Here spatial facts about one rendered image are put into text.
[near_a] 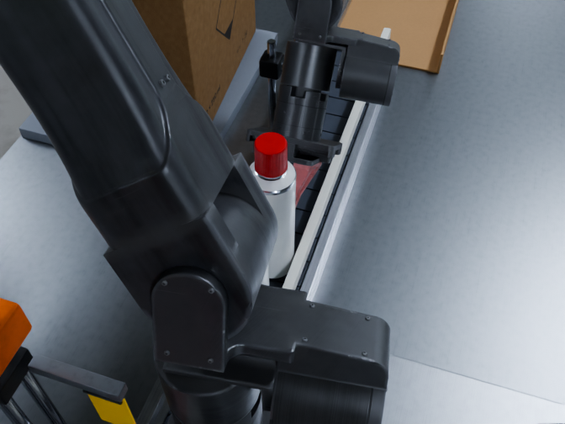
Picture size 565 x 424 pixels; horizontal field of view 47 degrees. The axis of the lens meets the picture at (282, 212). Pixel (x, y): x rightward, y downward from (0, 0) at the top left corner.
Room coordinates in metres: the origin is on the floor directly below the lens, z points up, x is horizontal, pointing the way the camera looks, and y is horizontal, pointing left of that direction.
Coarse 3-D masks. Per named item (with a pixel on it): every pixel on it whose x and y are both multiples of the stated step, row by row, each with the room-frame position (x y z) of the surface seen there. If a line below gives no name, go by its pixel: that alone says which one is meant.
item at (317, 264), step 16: (368, 112) 0.73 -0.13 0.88; (368, 128) 0.70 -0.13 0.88; (352, 160) 0.63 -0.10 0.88; (352, 176) 0.61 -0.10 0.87; (336, 192) 0.57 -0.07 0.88; (336, 208) 0.55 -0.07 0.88; (336, 224) 0.54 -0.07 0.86; (320, 240) 0.49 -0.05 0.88; (320, 256) 0.47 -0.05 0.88; (320, 272) 0.47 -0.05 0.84; (304, 288) 0.42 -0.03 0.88; (160, 416) 0.26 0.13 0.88
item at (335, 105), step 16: (336, 64) 0.85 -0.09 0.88; (336, 96) 0.77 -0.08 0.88; (336, 112) 0.73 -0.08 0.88; (336, 128) 0.70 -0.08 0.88; (352, 144) 0.66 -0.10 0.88; (320, 176) 0.60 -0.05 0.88; (304, 192) 0.57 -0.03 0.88; (304, 208) 0.54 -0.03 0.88; (304, 224) 0.52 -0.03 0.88; (320, 224) 0.52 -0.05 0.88; (304, 272) 0.44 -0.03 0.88
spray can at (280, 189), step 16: (256, 144) 0.45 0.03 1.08; (272, 144) 0.45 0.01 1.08; (256, 160) 0.45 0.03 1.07; (272, 160) 0.44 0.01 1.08; (256, 176) 0.45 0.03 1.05; (272, 176) 0.44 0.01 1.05; (288, 176) 0.45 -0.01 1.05; (272, 192) 0.43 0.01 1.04; (288, 192) 0.44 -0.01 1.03; (272, 208) 0.43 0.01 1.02; (288, 208) 0.44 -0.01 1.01; (288, 224) 0.44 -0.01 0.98; (288, 240) 0.44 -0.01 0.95; (272, 256) 0.43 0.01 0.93; (288, 256) 0.44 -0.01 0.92; (272, 272) 0.43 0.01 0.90
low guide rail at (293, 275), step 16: (384, 32) 0.88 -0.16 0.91; (352, 112) 0.69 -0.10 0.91; (352, 128) 0.66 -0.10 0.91; (336, 160) 0.60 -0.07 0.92; (336, 176) 0.58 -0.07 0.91; (320, 192) 0.54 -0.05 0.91; (320, 208) 0.51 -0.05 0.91; (304, 240) 0.46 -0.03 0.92; (304, 256) 0.44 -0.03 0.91; (288, 272) 0.42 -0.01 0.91; (288, 288) 0.40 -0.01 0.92
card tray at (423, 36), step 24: (360, 0) 1.11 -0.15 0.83; (384, 0) 1.11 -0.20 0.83; (408, 0) 1.11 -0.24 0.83; (432, 0) 1.11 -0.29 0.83; (456, 0) 1.05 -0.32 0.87; (360, 24) 1.03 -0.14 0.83; (384, 24) 1.03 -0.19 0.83; (408, 24) 1.03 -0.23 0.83; (432, 24) 1.03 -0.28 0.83; (408, 48) 0.95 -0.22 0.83; (432, 48) 0.95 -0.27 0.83
